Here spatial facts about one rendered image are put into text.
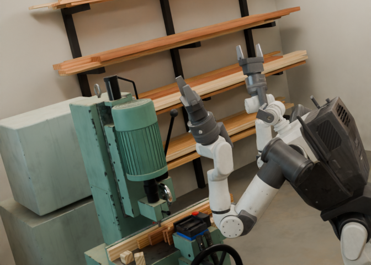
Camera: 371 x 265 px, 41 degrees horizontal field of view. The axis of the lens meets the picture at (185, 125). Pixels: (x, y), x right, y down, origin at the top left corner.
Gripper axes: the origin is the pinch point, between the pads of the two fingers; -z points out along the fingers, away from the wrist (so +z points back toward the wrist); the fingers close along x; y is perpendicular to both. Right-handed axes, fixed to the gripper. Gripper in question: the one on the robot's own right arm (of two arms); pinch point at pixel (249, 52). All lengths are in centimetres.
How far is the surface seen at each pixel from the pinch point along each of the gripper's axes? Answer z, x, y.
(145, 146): 32, 51, 13
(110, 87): 4, 56, 26
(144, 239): 70, 52, 30
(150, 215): 60, 48, 28
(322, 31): -62, -264, 200
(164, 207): 58, 43, 24
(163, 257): 77, 51, 16
